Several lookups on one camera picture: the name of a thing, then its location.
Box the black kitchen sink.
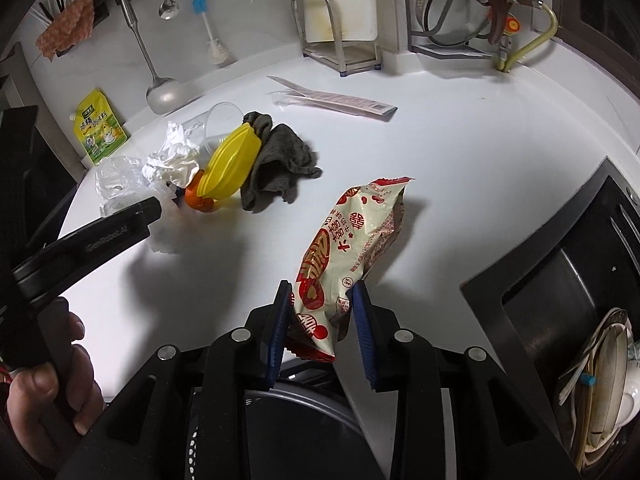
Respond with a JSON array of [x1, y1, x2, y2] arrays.
[[459, 157, 640, 461]]

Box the steel pot lid rack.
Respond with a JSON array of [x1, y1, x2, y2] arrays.
[[406, 0, 512, 58]]

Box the small steel spoon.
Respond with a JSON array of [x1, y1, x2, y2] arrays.
[[158, 0, 179, 21]]

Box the glass pot lid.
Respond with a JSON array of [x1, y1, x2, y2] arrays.
[[416, 0, 491, 47]]

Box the white blue bottle brush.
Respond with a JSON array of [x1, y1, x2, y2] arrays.
[[192, 0, 230, 66]]

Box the red white snack wrapper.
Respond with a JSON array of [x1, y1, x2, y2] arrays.
[[285, 177, 411, 363]]

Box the person left hand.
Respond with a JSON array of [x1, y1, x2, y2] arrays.
[[6, 313, 105, 469]]

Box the yellow gas hose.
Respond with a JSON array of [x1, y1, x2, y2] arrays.
[[494, 0, 560, 73]]

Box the pink chopstick wrapper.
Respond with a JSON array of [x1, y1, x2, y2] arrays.
[[268, 76, 398, 122]]

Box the orange peel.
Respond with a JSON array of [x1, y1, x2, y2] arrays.
[[183, 170, 215, 214]]

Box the grey mesh trash bin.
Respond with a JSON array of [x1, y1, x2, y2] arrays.
[[184, 383, 392, 480]]

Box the white tissue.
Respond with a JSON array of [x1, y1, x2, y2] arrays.
[[142, 122, 201, 188]]

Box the yellow plastic lid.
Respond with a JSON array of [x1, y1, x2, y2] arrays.
[[196, 122, 262, 200]]

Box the clear plastic cup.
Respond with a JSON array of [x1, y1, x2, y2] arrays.
[[182, 102, 243, 157]]

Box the steel cutting board rack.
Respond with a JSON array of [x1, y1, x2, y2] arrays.
[[291, 0, 383, 77]]

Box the clear plastic bag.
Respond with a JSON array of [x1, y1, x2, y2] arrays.
[[96, 156, 176, 217]]

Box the steel ladle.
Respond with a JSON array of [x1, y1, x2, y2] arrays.
[[120, 0, 186, 115]]

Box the stacked white dishes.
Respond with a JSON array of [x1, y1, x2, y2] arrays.
[[558, 308, 639, 474]]

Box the orange dish cloth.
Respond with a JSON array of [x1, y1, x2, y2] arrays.
[[36, 0, 94, 61]]

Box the yellow green detergent pouch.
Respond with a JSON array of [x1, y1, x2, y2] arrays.
[[73, 89, 129, 165]]

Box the dark grey rag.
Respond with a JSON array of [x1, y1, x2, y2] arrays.
[[241, 112, 322, 212]]

